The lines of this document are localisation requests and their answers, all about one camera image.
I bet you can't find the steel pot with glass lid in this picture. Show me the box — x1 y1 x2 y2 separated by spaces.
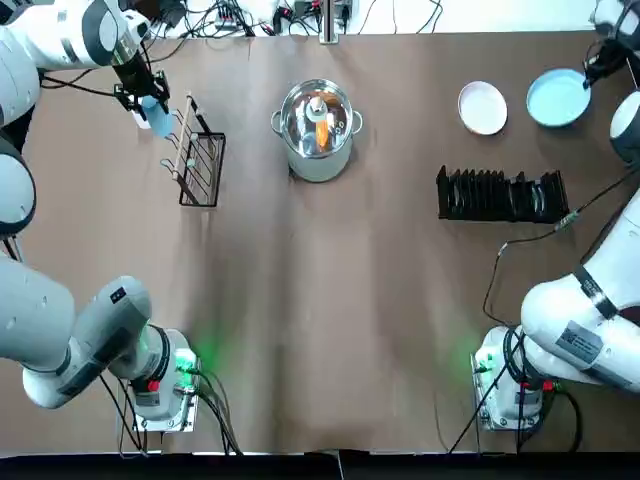
271 78 365 184

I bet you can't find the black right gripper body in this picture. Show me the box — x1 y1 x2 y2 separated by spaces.
589 39 632 76

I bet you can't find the black cable with inline connector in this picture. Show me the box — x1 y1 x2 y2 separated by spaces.
482 174 640 324

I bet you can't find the pale pink plate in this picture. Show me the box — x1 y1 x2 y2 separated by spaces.
457 80 509 136

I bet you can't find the hub with red plugs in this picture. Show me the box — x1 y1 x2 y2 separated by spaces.
214 5 240 29

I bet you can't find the black plate drying rack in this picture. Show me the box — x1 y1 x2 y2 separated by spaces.
436 165 571 225

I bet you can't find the aluminium frame post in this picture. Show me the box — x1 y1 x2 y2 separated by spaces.
319 0 342 45

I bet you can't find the light blue cup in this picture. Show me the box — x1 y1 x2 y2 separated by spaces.
141 95 176 139

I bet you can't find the black wire cup holder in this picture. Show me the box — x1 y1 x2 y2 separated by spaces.
159 92 227 208

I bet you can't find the light blue plate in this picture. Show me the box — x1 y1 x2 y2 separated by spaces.
525 68 593 129

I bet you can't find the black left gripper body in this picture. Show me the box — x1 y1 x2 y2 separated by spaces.
113 55 157 99

